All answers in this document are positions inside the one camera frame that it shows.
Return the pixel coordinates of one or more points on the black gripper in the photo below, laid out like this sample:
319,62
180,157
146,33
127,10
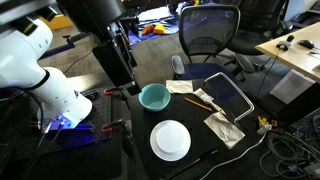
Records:
90,13

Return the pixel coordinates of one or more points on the yellow pencil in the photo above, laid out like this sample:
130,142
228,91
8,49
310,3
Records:
198,104

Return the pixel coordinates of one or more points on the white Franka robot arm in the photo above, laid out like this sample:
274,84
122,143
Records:
20,60

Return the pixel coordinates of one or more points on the teal plastic bowl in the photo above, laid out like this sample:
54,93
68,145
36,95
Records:
154,96

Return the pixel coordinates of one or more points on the orange object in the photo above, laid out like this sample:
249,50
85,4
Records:
148,29

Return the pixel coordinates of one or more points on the yellow block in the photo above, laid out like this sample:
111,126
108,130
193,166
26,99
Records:
159,29

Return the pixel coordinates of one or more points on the long black bar clamp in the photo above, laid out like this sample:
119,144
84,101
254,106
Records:
70,40

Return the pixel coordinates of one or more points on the crumpled white cloth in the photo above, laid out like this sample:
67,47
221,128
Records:
179,86

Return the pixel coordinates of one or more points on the orange yellow door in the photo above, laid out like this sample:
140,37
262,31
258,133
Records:
58,21

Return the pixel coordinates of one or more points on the black mesh office chair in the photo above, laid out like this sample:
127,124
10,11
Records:
208,30

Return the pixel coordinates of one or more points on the white round plate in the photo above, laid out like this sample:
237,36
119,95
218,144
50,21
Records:
170,140

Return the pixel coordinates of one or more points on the silver rimmed dark tray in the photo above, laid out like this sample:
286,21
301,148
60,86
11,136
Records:
226,93

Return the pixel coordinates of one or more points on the large crumpled beige paper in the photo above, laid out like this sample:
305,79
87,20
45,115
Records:
225,130

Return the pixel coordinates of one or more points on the thin dark rod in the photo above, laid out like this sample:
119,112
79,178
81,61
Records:
190,165

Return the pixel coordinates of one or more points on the black padded office chair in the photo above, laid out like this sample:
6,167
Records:
256,23

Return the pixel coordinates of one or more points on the yellow hand tool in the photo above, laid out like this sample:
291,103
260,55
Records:
265,121

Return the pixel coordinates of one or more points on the white and black desk device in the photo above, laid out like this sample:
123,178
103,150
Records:
285,43

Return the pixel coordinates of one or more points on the white box under desk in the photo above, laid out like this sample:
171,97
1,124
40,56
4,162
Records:
290,86

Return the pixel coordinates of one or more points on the light wooden desk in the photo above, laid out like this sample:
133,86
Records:
296,56

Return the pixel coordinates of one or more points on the black computer mouse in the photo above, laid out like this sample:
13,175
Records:
306,43

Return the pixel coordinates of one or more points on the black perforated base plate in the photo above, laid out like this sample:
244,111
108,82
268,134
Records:
96,113

